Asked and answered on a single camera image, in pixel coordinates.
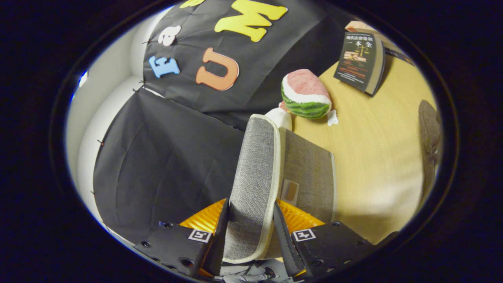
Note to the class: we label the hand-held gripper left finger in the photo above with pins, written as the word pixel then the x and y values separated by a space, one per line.
pixel 217 247

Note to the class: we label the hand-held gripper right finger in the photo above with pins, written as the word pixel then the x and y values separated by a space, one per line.
pixel 285 243

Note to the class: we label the grey fabric storage box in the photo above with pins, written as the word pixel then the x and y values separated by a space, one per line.
pixel 251 177

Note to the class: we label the brown slipper shoe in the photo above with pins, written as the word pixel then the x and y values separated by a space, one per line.
pixel 428 149

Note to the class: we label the black backdrop cloth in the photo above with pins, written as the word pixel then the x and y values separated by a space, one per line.
pixel 165 157

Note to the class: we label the white plush toy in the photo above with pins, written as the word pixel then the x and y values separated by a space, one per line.
pixel 281 118

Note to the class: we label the watermelon slice plush toy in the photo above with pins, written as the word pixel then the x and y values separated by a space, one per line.
pixel 304 90

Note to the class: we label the black paperback book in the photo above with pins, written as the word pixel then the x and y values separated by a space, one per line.
pixel 357 59

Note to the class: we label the blue-edged book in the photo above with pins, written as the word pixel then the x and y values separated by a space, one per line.
pixel 399 55

